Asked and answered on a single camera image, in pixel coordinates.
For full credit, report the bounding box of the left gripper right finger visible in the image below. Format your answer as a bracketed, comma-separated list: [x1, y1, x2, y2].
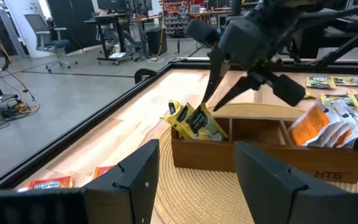
[233, 141, 348, 224]

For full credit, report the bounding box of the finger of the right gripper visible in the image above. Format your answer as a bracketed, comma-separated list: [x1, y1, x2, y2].
[201, 45, 230, 104]
[212, 75, 257, 112]

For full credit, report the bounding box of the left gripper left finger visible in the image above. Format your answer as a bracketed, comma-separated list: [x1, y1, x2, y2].
[83, 139, 161, 224]

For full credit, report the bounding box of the brown wooden tea box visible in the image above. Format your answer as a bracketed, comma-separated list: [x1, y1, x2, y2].
[170, 115, 358, 184]

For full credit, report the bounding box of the red parts bin shelf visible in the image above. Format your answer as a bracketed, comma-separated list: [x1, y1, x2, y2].
[162, 0, 192, 38]

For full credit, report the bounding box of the black computer tower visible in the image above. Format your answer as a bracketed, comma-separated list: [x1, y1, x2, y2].
[145, 27, 168, 57]

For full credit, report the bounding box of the black table clamp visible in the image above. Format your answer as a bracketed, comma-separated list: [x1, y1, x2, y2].
[134, 68, 158, 85]

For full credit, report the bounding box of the round woven straw placemat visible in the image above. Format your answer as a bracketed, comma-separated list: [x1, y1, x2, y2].
[152, 102, 358, 224]

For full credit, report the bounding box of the black standing desk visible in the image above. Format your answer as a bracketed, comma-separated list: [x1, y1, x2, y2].
[84, 14, 164, 66]

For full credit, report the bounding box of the black desk monitor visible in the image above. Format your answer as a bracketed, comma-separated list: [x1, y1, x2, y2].
[96, 0, 127, 12]

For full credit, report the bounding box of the black partition panel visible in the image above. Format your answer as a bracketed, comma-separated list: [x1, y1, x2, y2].
[47, 0, 101, 52]

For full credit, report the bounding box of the grey office chair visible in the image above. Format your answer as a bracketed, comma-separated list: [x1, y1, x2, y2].
[23, 13, 79, 74]

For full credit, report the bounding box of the white square pillar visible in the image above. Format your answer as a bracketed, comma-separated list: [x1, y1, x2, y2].
[4, 0, 52, 60]

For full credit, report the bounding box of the black metal table frame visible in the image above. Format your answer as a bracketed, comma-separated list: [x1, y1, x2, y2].
[0, 21, 358, 191]

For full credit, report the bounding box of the yellow cable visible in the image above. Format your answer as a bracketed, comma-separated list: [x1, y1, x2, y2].
[0, 23, 40, 116]

